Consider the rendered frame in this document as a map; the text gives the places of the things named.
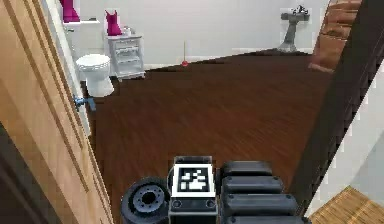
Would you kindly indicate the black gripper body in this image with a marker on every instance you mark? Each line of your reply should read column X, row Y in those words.
column 146, row 201

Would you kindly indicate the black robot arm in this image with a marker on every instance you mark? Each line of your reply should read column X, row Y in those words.
column 233, row 193

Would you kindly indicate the white toilet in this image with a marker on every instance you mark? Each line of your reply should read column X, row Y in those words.
column 96, row 75

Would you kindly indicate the red toilet plunger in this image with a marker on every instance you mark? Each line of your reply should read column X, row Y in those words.
column 184, row 60

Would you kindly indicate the magenta container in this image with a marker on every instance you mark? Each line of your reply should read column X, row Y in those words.
column 69, row 11
column 113, row 24

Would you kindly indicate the light wooden room door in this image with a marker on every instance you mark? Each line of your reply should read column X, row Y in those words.
column 40, row 126

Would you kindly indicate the white shelf unit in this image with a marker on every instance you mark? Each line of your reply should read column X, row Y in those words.
column 127, row 56

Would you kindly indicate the small white jar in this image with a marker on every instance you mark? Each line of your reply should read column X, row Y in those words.
column 127, row 31

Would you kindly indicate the brown wooden cabinet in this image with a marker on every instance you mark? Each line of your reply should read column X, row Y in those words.
column 333, row 33

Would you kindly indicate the grey pedestal sink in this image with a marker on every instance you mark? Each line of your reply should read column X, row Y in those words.
column 292, row 30

